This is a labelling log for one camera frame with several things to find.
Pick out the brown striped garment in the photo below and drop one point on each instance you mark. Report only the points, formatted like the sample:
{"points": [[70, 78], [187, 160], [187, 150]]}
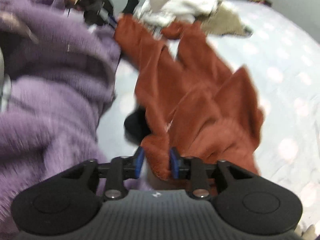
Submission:
{"points": [[225, 20]]}

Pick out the black sock foot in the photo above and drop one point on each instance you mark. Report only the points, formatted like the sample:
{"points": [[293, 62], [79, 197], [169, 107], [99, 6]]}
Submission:
{"points": [[136, 126], [130, 6]]}

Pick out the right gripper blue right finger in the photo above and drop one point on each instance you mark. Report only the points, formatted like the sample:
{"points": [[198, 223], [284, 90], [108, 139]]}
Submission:
{"points": [[174, 162]]}

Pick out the white knitted garment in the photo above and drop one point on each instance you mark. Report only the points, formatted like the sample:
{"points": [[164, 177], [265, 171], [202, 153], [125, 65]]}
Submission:
{"points": [[161, 13]]}

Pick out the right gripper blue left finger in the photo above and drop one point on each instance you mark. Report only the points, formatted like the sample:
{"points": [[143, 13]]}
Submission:
{"points": [[138, 159]]}

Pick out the purple fuzzy sweater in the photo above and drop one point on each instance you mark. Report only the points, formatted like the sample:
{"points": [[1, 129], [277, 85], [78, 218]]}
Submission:
{"points": [[57, 80]]}

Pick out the rust red fleece garment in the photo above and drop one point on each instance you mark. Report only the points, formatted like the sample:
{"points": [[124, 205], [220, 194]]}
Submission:
{"points": [[192, 100]]}

